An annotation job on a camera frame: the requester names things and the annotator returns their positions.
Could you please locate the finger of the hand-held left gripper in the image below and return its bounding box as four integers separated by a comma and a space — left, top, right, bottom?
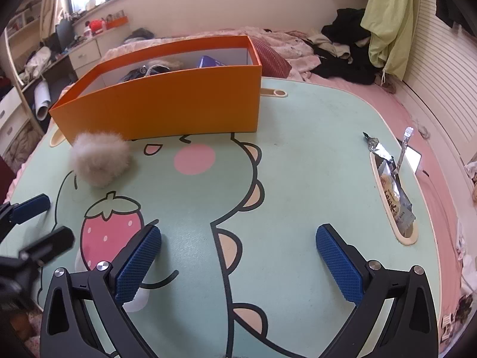
0, 193, 52, 234
18, 227, 75, 266

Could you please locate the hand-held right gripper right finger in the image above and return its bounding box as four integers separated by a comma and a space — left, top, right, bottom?
315, 223, 438, 358

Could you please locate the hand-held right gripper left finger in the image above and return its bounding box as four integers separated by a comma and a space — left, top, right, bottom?
39, 224, 165, 358

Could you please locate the tan fluffy fur ball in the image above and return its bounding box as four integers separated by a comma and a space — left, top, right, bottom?
71, 131, 133, 189

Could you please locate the orange cardboard box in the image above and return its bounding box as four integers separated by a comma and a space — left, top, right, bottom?
48, 35, 263, 146

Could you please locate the black lace cloth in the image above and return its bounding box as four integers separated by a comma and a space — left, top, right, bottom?
121, 65, 150, 83

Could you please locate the blue tin box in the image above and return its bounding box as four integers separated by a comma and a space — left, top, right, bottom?
197, 56, 226, 68

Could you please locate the green cartoon printed desktop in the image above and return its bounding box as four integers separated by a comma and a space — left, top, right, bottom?
7, 76, 442, 358

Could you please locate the snack packet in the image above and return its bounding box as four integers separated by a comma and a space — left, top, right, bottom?
378, 157, 416, 232

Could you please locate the low white drawer unit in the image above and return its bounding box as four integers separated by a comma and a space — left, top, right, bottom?
0, 86, 34, 150

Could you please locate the white paper roll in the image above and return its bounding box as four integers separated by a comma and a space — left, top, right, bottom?
34, 81, 51, 120

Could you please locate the crumpled silver wrapper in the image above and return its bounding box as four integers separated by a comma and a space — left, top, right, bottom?
362, 132, 396, 163

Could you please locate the smartphone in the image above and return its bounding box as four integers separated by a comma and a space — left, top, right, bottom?
402, 145, 423, 174

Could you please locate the silver strip wrapper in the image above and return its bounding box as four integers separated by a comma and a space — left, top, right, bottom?
395, 127, 414, 172

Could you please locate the white cloth bundle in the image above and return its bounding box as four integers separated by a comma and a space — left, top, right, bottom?
24, 47, 51, 79

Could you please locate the white drawer cabinet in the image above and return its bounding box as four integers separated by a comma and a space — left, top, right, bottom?
69, 37, 103, 79

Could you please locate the black monitor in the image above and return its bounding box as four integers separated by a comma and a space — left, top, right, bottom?
56, 18, 75, 51

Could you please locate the grey garment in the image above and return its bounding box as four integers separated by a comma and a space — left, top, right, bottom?
125, 28, 155, 43

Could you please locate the beige curtain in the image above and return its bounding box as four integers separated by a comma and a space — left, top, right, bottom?
39, 0, 71, 40

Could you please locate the dark red ribbed pillow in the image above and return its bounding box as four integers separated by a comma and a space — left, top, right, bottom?
253, 37, 292, 80

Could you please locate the beige garment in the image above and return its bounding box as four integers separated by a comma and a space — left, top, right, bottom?
309, 33, 351, 60

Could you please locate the pink floral quilt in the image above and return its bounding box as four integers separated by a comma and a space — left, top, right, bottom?
123, 26, 325, 83

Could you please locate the black clothes pile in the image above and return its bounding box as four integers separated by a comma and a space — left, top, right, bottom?
311, 7, 384, 86

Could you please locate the light green hanging garment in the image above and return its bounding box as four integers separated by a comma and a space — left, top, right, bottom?
360, 0, 416, 79

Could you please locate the dark hanging garment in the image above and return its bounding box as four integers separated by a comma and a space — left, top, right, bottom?
436, 0, 477, 36

